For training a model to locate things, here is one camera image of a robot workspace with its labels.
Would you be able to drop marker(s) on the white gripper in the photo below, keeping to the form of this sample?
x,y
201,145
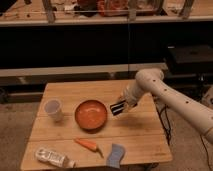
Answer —
x,y
130,97

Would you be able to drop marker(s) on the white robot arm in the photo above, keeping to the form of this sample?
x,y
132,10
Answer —
x,y
150,80

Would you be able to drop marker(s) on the white ceramic cup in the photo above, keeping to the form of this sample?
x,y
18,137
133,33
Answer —
x,y
53,109

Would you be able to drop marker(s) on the orange bowl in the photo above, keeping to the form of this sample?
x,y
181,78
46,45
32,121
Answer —
x,y
91,115

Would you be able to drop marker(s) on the wooden table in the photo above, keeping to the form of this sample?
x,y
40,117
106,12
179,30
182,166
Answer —
x,y
139,131

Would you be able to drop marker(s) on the orange carrot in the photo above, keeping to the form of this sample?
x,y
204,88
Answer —
x,y
92,146

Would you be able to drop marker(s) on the blue sponge cloth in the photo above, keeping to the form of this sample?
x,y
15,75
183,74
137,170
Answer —
x,y
115,156

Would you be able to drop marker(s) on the black box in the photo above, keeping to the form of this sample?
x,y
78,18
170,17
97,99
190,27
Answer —
x,y
190,59

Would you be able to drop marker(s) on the clear plastic bottle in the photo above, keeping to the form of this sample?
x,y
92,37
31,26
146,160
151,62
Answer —
x,y
54,158

